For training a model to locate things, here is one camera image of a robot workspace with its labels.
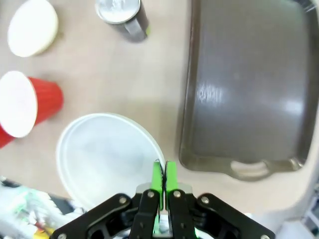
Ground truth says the large white bowl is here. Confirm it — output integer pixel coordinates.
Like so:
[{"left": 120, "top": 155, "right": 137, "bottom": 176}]
[{"left": 56, "top": 113, "right": 165, "bottom": 210}]

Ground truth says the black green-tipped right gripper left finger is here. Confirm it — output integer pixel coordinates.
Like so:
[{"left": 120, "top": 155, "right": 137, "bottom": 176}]
[{"left": 51, "top": 160, "right": 165, "bottom": 239}]

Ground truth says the dark brown serving tray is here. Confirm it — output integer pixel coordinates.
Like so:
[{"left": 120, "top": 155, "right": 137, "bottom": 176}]
[{"left": 177, "top": 0, "right": 319, "bottom": 182}]

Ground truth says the small cream white bowl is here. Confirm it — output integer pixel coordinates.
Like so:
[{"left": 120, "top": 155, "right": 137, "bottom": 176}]
[{"left": 7, "top": 0, "right": 59, "bottom": 58}]

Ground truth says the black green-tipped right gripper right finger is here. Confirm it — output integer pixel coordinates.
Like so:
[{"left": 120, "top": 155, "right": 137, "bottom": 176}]
[{"left": 165, "top": 161, "right": 275, "bottom": 239}]

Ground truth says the white cluttered bundle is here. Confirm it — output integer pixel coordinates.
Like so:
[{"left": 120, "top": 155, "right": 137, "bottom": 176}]
[{"left": 0, "top": 176, "right": 87, "bottom": 239}]

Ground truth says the red plastic cup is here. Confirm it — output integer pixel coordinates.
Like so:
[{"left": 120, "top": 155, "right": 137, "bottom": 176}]
[{"left": 0, "top": 70, "right": 64, "bottom": 149}]

